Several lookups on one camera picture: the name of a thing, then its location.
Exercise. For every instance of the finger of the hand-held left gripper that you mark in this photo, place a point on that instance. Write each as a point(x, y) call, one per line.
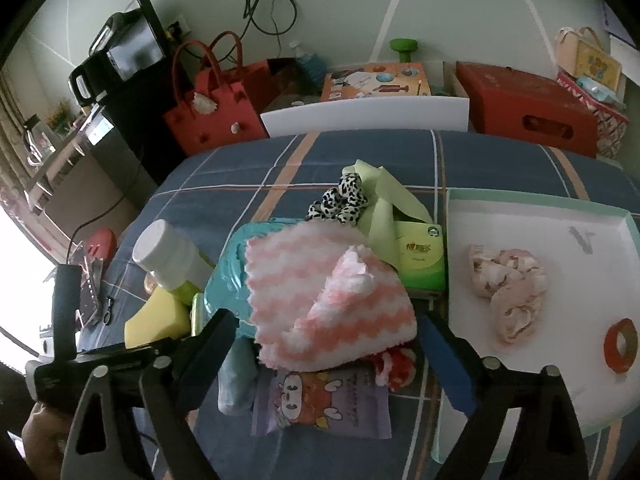
point(130, 352)

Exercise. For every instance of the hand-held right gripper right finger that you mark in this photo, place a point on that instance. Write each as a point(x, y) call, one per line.
point(450, 365)

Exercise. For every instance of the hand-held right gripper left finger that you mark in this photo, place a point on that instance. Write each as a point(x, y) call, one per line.
point(200, 365)

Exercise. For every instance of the light blue cloth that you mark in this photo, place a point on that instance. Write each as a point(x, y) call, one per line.
point(235, 380)

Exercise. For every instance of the yellow sponge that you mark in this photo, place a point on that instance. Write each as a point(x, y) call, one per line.
point(155, 317)

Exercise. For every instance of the red white fuzzy scrunchie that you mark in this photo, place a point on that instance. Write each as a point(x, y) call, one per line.
point(395, 367)

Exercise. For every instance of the pink white striped fuzzy sock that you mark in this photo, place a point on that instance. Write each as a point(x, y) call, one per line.
point(300, 280)

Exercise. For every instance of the white tray with green rim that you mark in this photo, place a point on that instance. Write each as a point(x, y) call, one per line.
point(550, 240)

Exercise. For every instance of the light green cloth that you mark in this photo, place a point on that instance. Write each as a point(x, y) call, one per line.
point(395, 195)

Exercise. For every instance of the person's left hand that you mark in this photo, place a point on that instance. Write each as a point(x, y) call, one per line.
point(42, 430)

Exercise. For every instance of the dark plastic packet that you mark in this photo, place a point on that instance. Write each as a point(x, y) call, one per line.
point(90, 290)

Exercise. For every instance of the small peach object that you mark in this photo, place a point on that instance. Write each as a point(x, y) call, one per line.
point(151, 284)

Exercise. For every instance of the small red object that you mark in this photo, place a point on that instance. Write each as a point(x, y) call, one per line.
point(100, 245)

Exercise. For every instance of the pink patterned cloth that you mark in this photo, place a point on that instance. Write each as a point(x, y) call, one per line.
point(505, 285)

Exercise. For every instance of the teal wet wipes pack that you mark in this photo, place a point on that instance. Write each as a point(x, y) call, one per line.
point(227, 270)

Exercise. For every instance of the white capped green bottle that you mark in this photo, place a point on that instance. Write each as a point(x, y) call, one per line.
point(160, 247)

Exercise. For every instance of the purple cartoon packet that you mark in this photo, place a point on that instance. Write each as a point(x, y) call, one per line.
point(320, 400)

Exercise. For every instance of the grey side table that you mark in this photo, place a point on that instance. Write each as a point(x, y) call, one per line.
point(65, 152)

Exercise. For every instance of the red tape roll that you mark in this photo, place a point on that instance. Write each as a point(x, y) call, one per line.
point(611, 350)

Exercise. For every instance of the glass jar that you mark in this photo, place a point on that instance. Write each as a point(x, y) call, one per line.
point(37, 137)

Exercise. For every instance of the black coffee machine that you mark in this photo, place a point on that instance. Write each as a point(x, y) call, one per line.
point(135, 130)

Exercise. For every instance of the small green plant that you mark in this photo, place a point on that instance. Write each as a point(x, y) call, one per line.
point(60, 115)

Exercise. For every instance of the black white spotted scrunchie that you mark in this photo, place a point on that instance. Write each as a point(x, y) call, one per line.
point(345, 200)

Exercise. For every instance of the blue plaid blanket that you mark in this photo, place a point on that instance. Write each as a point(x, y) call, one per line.
point(350, 150)

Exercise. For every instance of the red tote bag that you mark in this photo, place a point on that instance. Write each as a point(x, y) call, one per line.
point(215, 110)

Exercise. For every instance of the white bed board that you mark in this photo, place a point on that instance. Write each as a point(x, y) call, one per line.
point(365, 115)

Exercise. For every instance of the red storage box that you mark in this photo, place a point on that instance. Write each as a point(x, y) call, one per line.
point(530, 105)

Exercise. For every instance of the orange toy box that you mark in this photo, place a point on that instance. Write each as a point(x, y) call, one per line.
point(375, 82)

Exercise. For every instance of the red patterned basket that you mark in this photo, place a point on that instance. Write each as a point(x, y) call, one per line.
point(610, 120)

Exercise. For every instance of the clear water bottle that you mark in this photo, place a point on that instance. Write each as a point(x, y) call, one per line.
point(307, 62)

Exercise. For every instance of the beige gift bag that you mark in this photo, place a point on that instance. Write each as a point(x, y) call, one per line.
point(595, 62)

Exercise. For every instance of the wall power outlet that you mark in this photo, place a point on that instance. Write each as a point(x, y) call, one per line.
point(179, 27)

